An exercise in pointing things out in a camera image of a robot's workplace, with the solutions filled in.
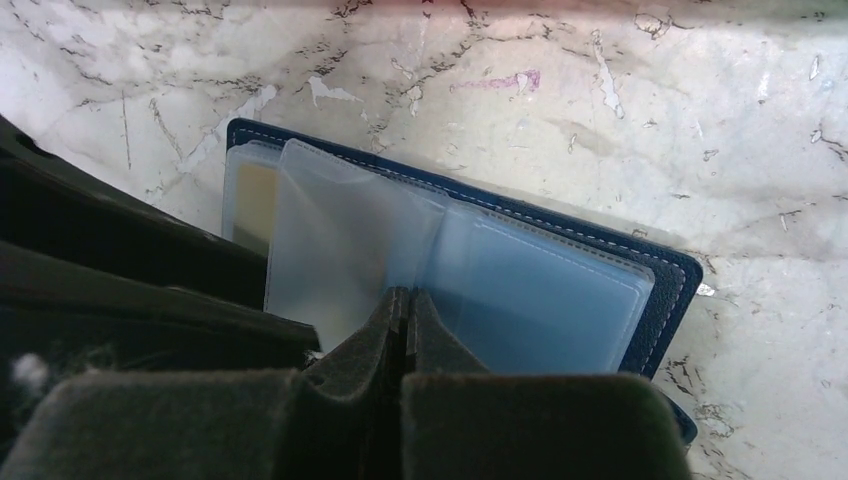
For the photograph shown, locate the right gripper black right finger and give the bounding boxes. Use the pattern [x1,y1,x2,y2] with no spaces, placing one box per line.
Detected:
[400,289,691,479]

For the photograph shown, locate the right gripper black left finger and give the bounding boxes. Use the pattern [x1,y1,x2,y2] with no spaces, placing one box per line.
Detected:
[1,288,410,479]

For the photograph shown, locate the navy blue card holder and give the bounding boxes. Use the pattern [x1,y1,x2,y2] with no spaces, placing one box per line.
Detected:
[221,117,705,446]

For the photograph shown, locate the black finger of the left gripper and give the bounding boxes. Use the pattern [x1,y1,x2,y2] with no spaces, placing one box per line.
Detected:
[1,121,318,371]

